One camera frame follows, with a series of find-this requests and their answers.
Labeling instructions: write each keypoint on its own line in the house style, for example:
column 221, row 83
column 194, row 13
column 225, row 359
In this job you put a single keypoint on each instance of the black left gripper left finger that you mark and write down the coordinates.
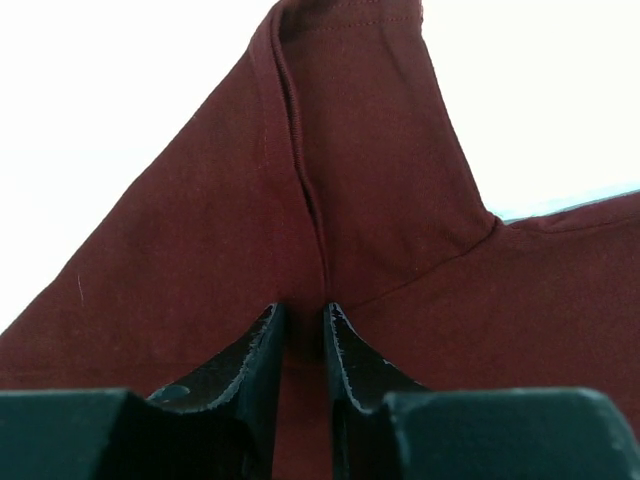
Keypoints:
column 217, row 422

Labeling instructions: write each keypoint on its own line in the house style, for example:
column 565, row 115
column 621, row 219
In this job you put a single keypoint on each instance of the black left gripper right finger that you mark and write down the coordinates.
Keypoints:
column 385, row 425

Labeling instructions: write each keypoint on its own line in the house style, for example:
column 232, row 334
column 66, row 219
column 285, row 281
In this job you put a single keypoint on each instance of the dark red t shirt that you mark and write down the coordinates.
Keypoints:
column 324, row 168

